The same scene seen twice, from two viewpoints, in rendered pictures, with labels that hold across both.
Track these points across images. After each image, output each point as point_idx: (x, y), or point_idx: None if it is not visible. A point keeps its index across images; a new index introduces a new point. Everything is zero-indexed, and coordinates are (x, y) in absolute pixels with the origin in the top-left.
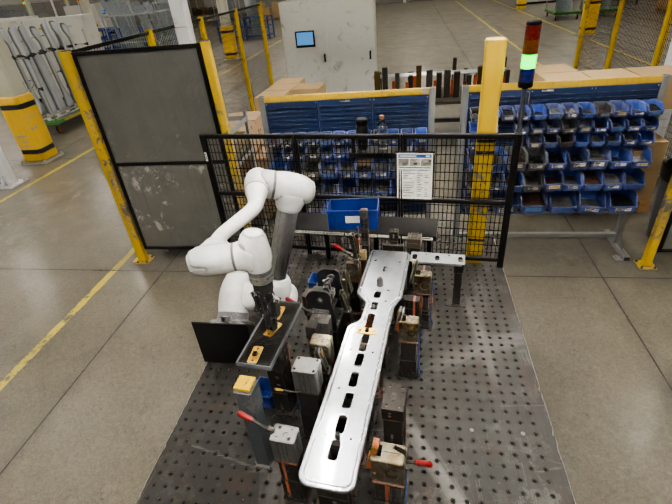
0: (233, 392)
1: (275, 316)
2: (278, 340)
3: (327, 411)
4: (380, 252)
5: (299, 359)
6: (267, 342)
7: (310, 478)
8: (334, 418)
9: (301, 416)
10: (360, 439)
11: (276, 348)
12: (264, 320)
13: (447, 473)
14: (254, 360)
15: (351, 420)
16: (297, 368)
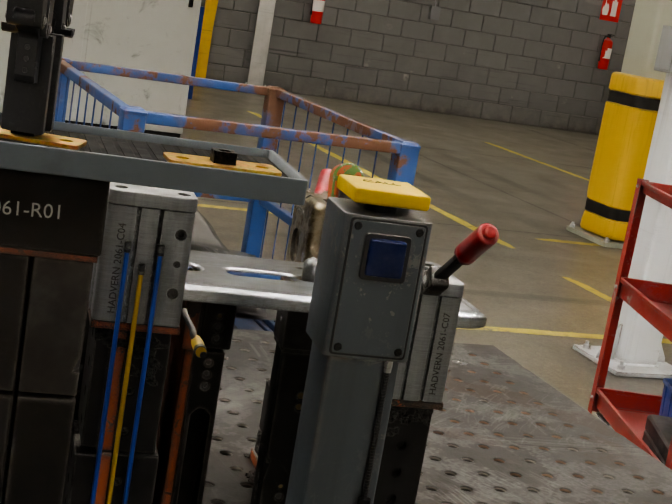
0: (431, 223)
1: (70, 10)
2: (98, 138)
3: (232, 285)
4: None
5: (128, 186)
6: (125, 149)
7: (465, 306)
8: (251, 279)
9: (154, 487)
10: (290, 261)
11: (152, 144)
12: (34, 79)
13: None
14: (259, 165)
15: (238, 264)
16: (179, 191)
